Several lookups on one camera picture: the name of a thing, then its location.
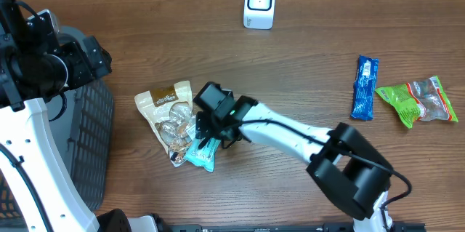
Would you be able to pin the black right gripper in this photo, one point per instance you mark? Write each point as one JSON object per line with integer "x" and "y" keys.
{"x": 201, "y": 129}

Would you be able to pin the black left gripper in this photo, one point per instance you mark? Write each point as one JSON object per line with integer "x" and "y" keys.
{"x": 86, "y": 72}

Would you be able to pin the teal snack packet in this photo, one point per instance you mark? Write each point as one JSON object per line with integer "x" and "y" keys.
{"x": 205, "y": 156}

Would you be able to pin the beige mushroom snack bag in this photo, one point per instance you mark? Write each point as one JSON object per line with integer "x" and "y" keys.
{"x": 169, "y": 112}

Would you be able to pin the blue cookie packet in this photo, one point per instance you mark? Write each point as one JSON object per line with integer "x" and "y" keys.
{"x": 364, "y": 88}

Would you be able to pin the green gummy candy bag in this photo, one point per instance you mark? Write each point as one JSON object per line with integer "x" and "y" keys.
{"x": 419, "y": 101}

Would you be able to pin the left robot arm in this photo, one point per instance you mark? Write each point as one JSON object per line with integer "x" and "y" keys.
{"x": 41, "y": 59}

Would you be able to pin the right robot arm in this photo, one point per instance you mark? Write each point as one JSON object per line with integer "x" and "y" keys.
{"x": 350, "y": 172}

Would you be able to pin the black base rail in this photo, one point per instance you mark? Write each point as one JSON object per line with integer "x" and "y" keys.
{"x": 328, "y": 227}

